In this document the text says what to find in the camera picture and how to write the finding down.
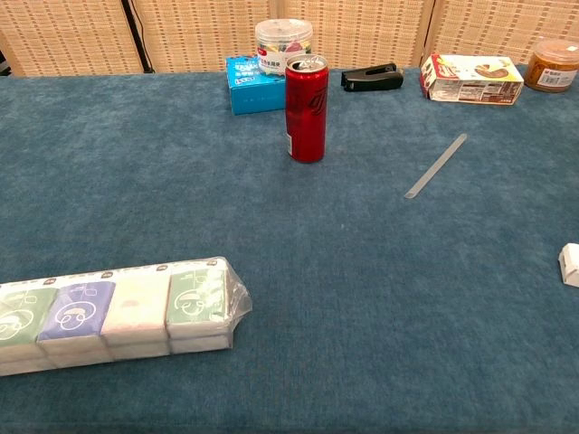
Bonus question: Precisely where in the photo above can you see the small white box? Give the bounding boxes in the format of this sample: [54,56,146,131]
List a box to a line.
[557,242,579,288]

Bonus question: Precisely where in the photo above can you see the clear plastic straw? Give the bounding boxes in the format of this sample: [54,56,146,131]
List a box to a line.
[403,133,468,200]

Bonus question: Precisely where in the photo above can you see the white and red snack box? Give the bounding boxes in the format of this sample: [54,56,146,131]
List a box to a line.
[419,52,525,107]

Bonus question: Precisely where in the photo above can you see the blue felt table cover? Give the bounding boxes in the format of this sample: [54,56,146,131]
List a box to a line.
[0,65,579,434]

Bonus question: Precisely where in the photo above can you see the red soda can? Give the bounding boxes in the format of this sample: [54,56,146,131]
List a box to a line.
[284,53,330,164]

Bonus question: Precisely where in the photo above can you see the clear tub of coloured clips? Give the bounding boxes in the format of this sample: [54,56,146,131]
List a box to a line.
[254,18,314,77]

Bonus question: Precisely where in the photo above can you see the bamboo folding screen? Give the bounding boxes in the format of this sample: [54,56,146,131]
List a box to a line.
[0,0,579,77]

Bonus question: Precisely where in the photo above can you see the black tripod stand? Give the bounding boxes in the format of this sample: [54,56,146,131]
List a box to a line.
[119,0,154,73]

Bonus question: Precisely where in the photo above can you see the blue cardboard box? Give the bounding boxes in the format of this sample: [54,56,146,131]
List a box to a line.
[225,55,289,116]

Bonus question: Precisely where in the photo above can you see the wrapped tissue multipack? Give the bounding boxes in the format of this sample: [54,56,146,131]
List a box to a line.
[0,255,252,377]

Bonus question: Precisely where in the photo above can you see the black stapler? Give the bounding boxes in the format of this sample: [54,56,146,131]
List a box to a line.
[340,62,404,93]

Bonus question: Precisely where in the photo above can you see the brown jar with clear lid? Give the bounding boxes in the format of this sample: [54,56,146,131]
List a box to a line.
[523,38,579,94]

